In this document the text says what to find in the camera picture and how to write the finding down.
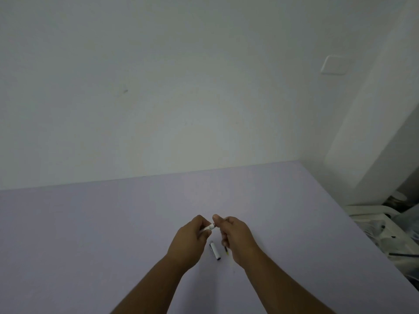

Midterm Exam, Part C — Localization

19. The person's right forearm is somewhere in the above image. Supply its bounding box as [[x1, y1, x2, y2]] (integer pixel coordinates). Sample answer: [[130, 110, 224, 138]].
[[234, 249, 336, 314]]

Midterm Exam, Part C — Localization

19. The white plastic furniture frame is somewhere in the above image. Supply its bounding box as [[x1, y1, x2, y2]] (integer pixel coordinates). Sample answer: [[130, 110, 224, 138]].
[[346, 205, 419, 278]]

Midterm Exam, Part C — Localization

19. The white wall switch plate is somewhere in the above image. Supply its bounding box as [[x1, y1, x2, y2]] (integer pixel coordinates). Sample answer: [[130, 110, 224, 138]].
[[320, 55, 350, 75]]

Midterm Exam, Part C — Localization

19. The clear plastic bag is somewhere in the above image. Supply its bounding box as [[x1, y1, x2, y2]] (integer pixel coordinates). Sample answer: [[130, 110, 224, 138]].
[[392, 203, 419, 243]]

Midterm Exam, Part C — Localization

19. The white pen cap black clip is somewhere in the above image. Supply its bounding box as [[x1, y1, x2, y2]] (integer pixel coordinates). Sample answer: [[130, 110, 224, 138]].
[[209, 241, 223, 261]]

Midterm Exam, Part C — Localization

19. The person's right hand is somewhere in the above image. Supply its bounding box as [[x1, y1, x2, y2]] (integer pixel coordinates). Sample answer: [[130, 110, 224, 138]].
[[212, 214, 260, 269]]

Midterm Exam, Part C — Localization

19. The thin clear pen refill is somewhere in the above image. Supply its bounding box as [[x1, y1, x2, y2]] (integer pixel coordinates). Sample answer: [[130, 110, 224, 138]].
[[224, 246, 235, 276]]

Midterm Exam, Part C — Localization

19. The person's left forearm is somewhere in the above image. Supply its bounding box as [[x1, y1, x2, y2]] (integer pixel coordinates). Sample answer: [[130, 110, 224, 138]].
[[111, 255, 197, 314]]

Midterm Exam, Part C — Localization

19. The person's left hand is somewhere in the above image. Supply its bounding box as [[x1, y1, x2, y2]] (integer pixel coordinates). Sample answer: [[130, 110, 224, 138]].
[[166, 215, 213, 269]]

